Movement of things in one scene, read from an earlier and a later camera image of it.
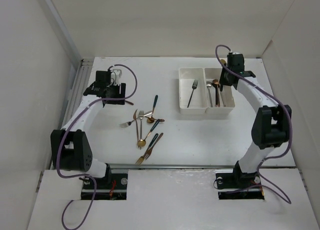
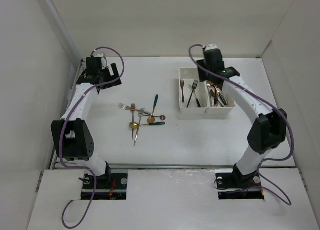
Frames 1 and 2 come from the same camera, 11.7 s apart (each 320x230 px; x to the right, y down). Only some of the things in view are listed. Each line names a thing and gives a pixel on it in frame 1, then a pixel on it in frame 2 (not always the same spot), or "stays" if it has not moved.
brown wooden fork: (149, 151) -> (182, 83)
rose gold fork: (135, 118) -> (133, 109)
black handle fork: (194, 86) stays
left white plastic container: (193, 91) stays
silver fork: (126, 124) -> (127, 108)
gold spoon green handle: (142, 142) -> (134, 125)
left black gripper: (117, 87) -> (106, 70)
